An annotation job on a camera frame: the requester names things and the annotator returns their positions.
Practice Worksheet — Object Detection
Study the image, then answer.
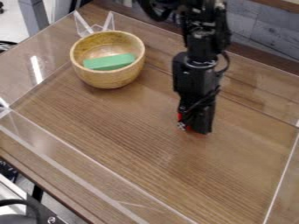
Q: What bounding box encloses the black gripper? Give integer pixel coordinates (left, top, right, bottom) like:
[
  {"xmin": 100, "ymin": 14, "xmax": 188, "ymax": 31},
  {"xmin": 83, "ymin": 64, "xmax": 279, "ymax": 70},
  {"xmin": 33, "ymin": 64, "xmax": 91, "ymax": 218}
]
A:
[{"xmin": 172, "ymin": 52, "xmax": 220, "ymax": 135}]

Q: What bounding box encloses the red plush strawberry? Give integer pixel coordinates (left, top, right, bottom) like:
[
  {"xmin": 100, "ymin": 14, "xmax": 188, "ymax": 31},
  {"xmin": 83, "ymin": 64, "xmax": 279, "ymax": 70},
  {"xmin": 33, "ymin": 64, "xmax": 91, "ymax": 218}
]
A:
[{"xmin": 177, "ymin": 113, "xmax": 192, "ymax": 131}]

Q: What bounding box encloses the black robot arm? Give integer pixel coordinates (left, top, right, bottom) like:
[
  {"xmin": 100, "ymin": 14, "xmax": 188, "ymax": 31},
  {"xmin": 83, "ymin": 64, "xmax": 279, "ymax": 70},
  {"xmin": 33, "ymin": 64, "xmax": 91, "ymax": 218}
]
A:
[{"xmin": 136, "ymin": 0, "xmax": 231, "ymax": 135}]

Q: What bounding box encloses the green rectangular block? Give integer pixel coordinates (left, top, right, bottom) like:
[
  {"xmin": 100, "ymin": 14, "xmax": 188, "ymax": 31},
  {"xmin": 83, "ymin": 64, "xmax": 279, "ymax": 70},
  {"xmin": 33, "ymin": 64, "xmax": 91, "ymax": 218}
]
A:
[{"xmin": 83, "ymin": 53, "xmax": 136, "ymax": 71}]

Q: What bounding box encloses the wooden bowl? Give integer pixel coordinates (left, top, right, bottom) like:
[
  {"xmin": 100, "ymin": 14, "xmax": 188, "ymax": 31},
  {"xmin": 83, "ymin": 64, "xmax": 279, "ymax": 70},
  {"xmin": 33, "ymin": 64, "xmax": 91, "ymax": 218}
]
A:
[{"xmin": 69, "ymin": 31, "xmax": 145, "ymax": 89}]

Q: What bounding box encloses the clear acrylic tray wall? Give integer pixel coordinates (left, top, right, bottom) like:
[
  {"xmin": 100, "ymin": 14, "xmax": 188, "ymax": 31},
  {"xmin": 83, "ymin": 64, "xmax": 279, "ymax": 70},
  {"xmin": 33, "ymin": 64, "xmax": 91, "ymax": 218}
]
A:
[{"xmin": 0, "ymin": 15, "xmax": 299, "ymax": 224}]

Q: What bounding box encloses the black cable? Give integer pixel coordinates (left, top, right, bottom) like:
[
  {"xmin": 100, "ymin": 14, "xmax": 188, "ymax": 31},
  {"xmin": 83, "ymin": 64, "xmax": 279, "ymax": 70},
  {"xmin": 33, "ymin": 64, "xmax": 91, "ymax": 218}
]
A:
[{"xmin": 0, "ymin": 199, "xmax": 40, "ymax": 224}]

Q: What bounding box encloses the black metal bracket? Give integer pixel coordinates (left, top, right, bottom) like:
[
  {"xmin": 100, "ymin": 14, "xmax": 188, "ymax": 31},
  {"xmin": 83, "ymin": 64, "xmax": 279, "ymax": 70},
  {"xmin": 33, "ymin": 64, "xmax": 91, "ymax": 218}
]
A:
[{"xmin": 25, "ymin": 196, "xmax": 68, "ymax": 224}]

